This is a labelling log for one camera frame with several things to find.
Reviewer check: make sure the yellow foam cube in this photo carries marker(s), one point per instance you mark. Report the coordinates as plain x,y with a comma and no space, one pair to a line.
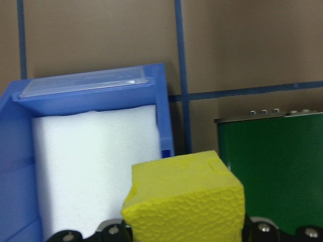
181,196

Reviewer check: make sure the green conveyor belt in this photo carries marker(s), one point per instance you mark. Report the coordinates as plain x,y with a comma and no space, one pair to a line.
272,164

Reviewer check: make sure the white foam pad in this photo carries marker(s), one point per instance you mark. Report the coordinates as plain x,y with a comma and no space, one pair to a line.
88,164

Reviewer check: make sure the blue plastic storage bin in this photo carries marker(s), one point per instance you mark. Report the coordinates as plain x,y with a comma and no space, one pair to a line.
15,151

